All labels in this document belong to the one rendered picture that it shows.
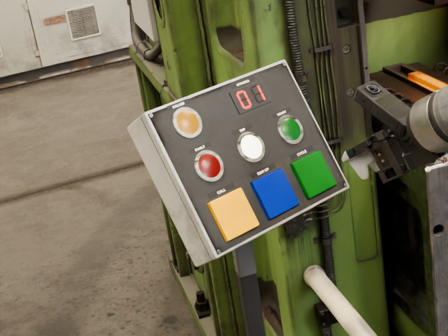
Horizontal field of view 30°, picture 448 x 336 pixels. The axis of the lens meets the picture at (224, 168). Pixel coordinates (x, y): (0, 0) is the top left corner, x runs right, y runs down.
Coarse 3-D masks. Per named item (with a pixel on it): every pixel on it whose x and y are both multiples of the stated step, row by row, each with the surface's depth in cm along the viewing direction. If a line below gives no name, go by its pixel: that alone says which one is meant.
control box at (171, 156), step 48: (192, 96) 149; (240, 96) 154; (288, 96) 160; (144, 144) 147; (192, 144) 146; (240, 144) 151; (288, 144) 156; (192, 192) 143; (336, 192) 158; (192, 240) 146; (240, 240) 145
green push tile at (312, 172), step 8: (320, 152) 158; (304, 160) 156; (312, 160) 157; (320, 160) 158; (296, 168) 154; (304, 168) 155; (312, 168) 156; (320, 168) 157; (328, 168) 158; (296, 176) 155; (304, 176) 155; (312, 176) 156; (320, 176) 157; (328, 176) 158; (304, 184) 154; (312, 184) 155; (320, 184) 156; (328, 184) 157; (336, 184) 158; (304, 192) 155; (312, 192) 155; (320, 192) 156
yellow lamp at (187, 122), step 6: (180, 114) 146; (186, 114) 147; (192, 114) 147; (180, 120) 146; (186, 120) 146; (192, 120) 147; (198, 120) 148; (180, 126) 145; (186, 126) 146; (192, 126) 147; (198, 126) 147; (186, 132) 146; (192, 132) 146
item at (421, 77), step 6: (414, 72) 206; (420, 72) 206; (414, 78) 204; (420, 78) 201; (426, 78) 201; (432, 78) 200; (426, 84) 198; (432, 84) 196; (438, 84) 195; (444, 84) 194
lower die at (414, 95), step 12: (384, 72) 216; (396, 72) 211; (432, 72) 210; (384, 84) 207; (396, 84) 206; (408, 84) 204; (420, 84) 200; (396, 96) 200; (408, 96) 196; (420, 96) 195
